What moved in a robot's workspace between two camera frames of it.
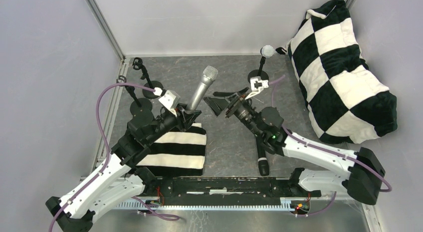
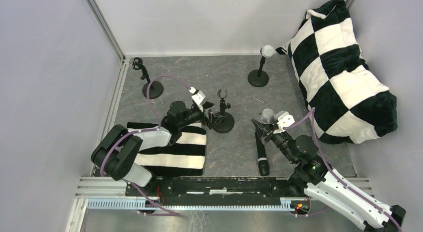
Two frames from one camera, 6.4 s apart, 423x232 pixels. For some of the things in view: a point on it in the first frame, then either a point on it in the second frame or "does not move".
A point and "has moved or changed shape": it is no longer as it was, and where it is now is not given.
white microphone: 267,51 does not move
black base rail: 190,190 does not move
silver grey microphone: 210,74 has moved or changed shape
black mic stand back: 137,65 does not move
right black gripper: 231,106 → 269,130
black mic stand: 259,72 does not move
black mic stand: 139,108 → 228,123
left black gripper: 182,115 → 205,113
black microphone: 263,165 does not move
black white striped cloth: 181,152 does not move
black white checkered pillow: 346,103 does not move
